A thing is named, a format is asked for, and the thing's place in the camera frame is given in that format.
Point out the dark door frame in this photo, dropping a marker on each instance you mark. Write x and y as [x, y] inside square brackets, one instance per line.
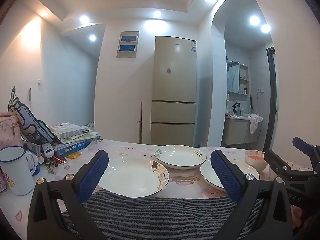
[271, 105]

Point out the white enamel mug blue rim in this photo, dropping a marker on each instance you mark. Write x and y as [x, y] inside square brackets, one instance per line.
[15, 172]

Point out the row of toiletry bottles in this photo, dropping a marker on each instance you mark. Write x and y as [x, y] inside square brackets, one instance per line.
[242, 111]

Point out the white hanging towel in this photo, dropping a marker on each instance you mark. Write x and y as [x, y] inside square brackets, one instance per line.
[255, 122]

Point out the pale figurine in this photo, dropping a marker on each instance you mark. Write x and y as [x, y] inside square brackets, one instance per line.
[228, 102]

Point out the beige three-door fridge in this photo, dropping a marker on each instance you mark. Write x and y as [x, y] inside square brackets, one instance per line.
[172, 92]

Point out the black faucet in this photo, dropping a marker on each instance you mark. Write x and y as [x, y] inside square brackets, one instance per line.
[235, 108]

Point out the bathroom mirror cabinet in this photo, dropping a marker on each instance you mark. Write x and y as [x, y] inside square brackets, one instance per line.
[235, 77]

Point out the pink printed bag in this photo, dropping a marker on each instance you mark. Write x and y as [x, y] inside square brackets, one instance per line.
[8, 130]

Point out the white wall socket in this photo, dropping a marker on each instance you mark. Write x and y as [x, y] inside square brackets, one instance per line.
[261, 90]

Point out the small white and blue cup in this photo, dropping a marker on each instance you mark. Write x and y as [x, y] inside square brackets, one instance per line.
[32, 162]

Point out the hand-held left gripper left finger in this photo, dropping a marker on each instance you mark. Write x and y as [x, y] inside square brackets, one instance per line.
[93, 177]

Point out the white bowl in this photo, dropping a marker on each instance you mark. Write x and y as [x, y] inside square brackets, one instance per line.
[175, 155]

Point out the black hanging grooming tool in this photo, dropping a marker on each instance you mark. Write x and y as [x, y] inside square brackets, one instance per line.
[251, 103]

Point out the metal binder clips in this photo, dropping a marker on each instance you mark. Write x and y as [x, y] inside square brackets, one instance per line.
[53, 165]

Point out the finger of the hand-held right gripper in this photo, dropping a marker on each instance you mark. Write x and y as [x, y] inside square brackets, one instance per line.
[303, 145]
[275, 161]

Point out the grey wall panel box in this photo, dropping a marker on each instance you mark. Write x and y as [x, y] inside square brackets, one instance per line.
[127, 45]

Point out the plain white plate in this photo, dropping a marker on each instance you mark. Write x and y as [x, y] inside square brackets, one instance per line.
[207, 173]

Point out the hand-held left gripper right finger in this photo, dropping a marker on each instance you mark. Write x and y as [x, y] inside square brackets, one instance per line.
[225, 175]

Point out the grey striped towel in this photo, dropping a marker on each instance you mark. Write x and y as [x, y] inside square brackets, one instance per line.
[162, 217]

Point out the pink strawberry print bowl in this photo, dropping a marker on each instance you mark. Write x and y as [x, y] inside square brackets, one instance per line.
[255, 163]

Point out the yellow packet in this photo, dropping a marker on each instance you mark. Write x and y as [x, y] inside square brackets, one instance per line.
[73, 155]

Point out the small white device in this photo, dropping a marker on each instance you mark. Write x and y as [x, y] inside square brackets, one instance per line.
[48, 150]

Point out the stack of books and boxes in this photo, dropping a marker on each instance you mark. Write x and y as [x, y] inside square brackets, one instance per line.
[75, 147]

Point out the green booklet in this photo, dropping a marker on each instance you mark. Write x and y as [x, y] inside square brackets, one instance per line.
[82, 137]

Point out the white plate cartoon print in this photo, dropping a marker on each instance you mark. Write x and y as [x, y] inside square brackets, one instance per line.
[130, 177]

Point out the cartoon shaped hand fan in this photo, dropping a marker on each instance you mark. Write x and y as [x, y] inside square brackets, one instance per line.
[27, 122]

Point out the beige bathroom vanity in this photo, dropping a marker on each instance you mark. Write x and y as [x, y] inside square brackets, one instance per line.
[235, 130]

